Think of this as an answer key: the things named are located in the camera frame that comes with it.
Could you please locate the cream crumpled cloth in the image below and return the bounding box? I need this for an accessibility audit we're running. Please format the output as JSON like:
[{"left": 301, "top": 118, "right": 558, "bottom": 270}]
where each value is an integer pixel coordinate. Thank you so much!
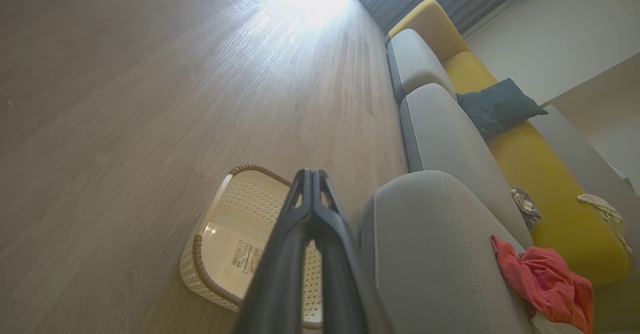
[{"left": 577, "top": 193, "right": 634, "bottom": 255}]

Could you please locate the grey and yellow sofa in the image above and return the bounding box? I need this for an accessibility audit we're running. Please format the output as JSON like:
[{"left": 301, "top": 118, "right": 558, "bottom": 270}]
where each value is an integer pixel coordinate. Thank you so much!
[{"left": 388, "top": 0, "right": 632, "bottom": 288}]

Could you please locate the printed paper label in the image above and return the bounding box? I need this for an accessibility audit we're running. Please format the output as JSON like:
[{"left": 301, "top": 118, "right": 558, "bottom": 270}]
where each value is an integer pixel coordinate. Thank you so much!
[{"left": 230, "top": 241, "right": 262, "bottom": 275}]

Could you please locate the grey sofa seat cushion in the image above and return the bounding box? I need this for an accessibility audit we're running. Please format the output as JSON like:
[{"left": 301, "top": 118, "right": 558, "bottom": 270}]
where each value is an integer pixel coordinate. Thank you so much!
[
  {"left": 399, "top": 82, "right": 534, "bottom": 248},
  {"left": 386, "top": 28, "right": 457, "bottom": 104},
  {"left": 359, "top": 169, "right": 536, "bottom": 334}
]

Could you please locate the cream laundry basket, brown rim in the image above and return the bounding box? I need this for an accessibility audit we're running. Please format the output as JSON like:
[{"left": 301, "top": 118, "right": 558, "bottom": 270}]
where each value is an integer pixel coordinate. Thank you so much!
[{"left": 179, "top": 163, "right": 326, "bottom": 331}]

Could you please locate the dark blue-grey throw pillow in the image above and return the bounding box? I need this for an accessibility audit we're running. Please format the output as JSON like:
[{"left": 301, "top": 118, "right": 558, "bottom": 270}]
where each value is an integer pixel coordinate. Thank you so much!
[{"left": 455, "top": 77, "right": 549, "bottom": 140}]

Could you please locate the red garment with white band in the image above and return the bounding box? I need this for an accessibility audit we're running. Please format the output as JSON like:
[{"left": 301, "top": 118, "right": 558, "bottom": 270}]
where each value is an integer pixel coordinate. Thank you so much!
[{"left": 489, "top": 234, "right": 595, "bottom": 334}]

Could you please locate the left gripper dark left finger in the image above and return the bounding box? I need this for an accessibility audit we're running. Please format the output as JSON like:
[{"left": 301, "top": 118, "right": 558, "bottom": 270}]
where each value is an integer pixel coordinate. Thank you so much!
[{"left": 232, "top": 168, "right": 314, "bottom": 334}]

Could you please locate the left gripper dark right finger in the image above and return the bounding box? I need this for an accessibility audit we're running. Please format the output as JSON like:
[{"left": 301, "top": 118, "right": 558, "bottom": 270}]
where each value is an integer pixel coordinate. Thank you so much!
[{"left": 310, "top": 168, "right": 372, "bottom": 334}]

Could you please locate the grey patterned crumpled cloth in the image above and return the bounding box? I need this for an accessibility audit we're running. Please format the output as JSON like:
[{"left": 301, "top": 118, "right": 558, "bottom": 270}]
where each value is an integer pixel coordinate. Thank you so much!
[{"left": 509, "top": 186, "right": 543, "bottom": 231}]

